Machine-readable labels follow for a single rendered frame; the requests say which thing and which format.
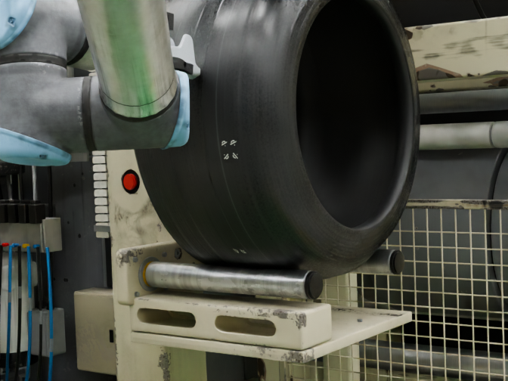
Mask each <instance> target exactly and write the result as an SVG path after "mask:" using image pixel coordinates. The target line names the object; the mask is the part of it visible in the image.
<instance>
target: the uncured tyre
mask: <svg viewBox="0 0 508 381"><path fill-rule="evenodd" d="M166 11H167V12H169V13H172V14H174V27H173V30H169V35H170V38H172V40H173V41H174V43H175V46H176V47H178V46H179V44H180V42H181V39H182V37H183V35H184V34H187V35H189V36H190V37H191V38H192V40H193V45H194V57H195V63H196V65H197V66H198V67H199V68H200V75H199V76H198V77H196V78H195V79H189V92H190V131H189V138H188V141H187V143H186V144H185V145H183V146H180V147H169V148H168V149H165V150H162V149H160V148H150V149H134V152H135V159H136V162H137V165H138V170H139V172H140V175H141V179H142V181H143V184H144V187H145V189H146V191H147V194H148V196H149V198H150V201H151V203H152V204H153V207H154V209H155V211H156V213H157V215H158V216H159V218H160V220H161V222H162V223H163V225H164V226H165V228H166V230H167V231H168V232H169V233H170V235H171V236H172V238H173V239H174V240H175V241H176V242H177V243H178V245H179V246H180V247H181V248H182V249H184V250H185V251H186V252H187V253H188V254H190V255H191V256H193V257H194V258H195V259H197V260H198V261H200V262H202V263H204V264H206V265H230V266H243V267H256V268H282V269H295V270H308V271H318V272H319V273H320V275H321V276H322V279H327V278H331V277H336V276H339V275H342V274H347V273H349V272H351V271H353V270H355V269H356V268H359V267H360V266H361V265H363V264H364V263H365V262H366V261H367V260H368V259H369V258H370V257H371V256H372V255H373V254H374V253H375V252H376V251H377V250H378V249H379V248H380V247H381V245H382V244H383V243H384V242H385V241H386V240H387V238H388V237H389V236H390V234H391V233H392V232H393V231H394V229H395V227H396V225H397V224H398V222H399V220H400V218H401V216H402V214H403V212H404V209H405V207H406V205H407V201H408V199H409V196H410V192H411V189H412V186H413V182H414V176H415V172H416V168H417V160H418V153H419V145H420V96H419V89H418V81H417V72H416V68H415V64H414V57H413V54H412V50H411V48H410V43H409V40H408V37H407V33H406V31H405V28H404V25H403V23H402V21H401V18H400V16H399V14H398V12H397V10H396V8H395V6H394V5H393V3H392V0H166ZM232 136H237V139H238V144H239V150H240V158H241V162H235V163H223V159H222V154H221V146H220V140H219V138H221V137H232ZM229 246H235V247H243V248H244V249H245V250H246V251H247V252H248V253H249V254H250V256H242V255H236V254H235V253H234V252H233V251H232V250H231V249H230V247H229Z"/></svg>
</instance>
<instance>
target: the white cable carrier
mask: <svg viewBox="0 0 508 381"><path fill-rule="evenodd" d="M96 75H97V74H96V73H89V76H96ZM92 154H93V155H101V156H94V157H93V163H101V165H94V166H93V171H94V172H101V173H94V180H102V181H95V182H94V188H102V189H97V190H95V191H94V196H95V197H98V198H95V200H94V204H95V205H103V206H96V207H95V212H96V213H104V214H98V215H96V216H95V221H104V222H98V223H97V224H96V225H106V226H110V223H109V222H108V221H109V220H110V215H109V214H108V213H109V206H107V205H108V204H109V198H108V189H105V188H108V182H107V181H105V180H107V173H106V171H107V165H106V164H105V163H107V157H106V156H105V155H106V154H107V151H106V150H105V151H92ZM96 237H102V238H109V237H110V232H96Z"/></svg>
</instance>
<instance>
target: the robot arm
mask: <svg viewBox="0 0 508 381"><path fill-rule="evenodd" d="M173 27H174V14H172V13H169V12H167V11H166V0H0V160H3V161H5V162H8V163H15V164H21V165H28V166H63V165H66V164H68V163H69V162H70V160H71V159H72V156H71V155H70V154H71V153H90V152H91V151H105V150H134V149H150V148H160V149H162V150H165V149H168V148H169V147H180V146H183V145H185V144H186V143H187V141H188V138H189V131H190V92H189V79H195V78H196V77H198V76H199V75H200V68H199V67H198V66H197V65H196V63H195V57H194V45H193V40H192V38H191V37H190V36H189V35H187V34H184V35H183V37H182V39H181V42H180V44H179V46H178V47H176V46H175V43H174V41H173V40H172V38H170V35H169V30H173ZM67 67H74V68H77V69H81V70H95V71H96V74H97V75H96V76H84V77H71V78H67Z"/></svg>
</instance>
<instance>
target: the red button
mask: <svg viewBox="0 0 508 381"><path fill-rule="evenodd" d="M123 183H124V186H125V188H126V189H128V190H134V189H135V188H136V186H137V178H136V177H135V175H133V174H127V175H126V176H125V177H124V180H123Z"/></svg>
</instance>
